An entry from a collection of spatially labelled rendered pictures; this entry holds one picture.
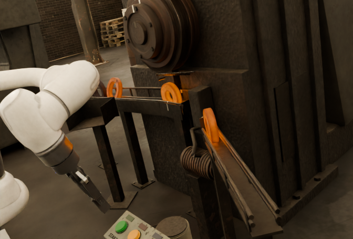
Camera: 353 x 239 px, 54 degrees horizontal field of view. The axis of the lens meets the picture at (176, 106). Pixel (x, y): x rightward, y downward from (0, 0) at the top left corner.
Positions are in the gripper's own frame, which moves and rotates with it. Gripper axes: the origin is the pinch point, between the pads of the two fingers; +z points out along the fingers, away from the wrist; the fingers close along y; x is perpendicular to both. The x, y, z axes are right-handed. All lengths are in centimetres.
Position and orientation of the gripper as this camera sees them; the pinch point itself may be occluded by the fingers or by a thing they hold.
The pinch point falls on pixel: (100, 202)
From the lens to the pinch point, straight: 111.8
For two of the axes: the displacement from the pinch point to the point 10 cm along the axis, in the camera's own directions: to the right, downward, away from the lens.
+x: -6.3, 6.4, -4.4
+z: 4.4, 7.6, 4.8
